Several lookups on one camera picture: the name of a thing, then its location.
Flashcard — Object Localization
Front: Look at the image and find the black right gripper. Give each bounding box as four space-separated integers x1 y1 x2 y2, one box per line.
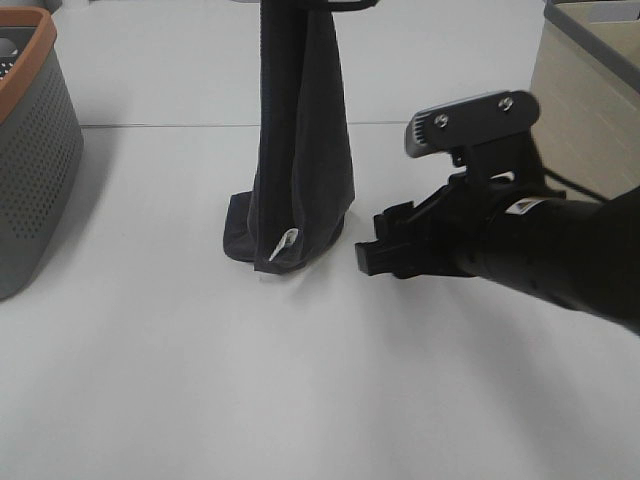
355 173 505 279

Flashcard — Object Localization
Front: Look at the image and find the dark navy towel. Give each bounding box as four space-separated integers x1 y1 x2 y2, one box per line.
223 1 355 275

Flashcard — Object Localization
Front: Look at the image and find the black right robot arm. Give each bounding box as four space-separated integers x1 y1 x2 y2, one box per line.
355 174 639 333

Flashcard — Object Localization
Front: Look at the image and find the beige storage box grey rim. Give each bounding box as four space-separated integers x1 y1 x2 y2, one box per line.
531 1 639 198

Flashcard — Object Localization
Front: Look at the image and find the grey basket with orange rim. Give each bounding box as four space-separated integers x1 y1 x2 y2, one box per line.
1 6 84 299

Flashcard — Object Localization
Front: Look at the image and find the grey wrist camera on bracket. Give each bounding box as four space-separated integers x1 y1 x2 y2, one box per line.
404 90 544 190

